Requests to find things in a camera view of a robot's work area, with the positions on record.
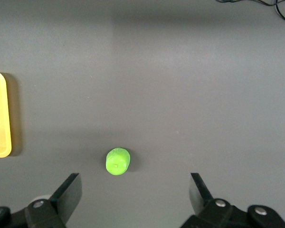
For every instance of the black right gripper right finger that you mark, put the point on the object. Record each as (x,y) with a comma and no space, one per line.
(218,209)

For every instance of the green toy pepper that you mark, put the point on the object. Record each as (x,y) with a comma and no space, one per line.
(118,161)

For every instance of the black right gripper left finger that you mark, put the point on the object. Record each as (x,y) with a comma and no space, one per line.
(61,202)

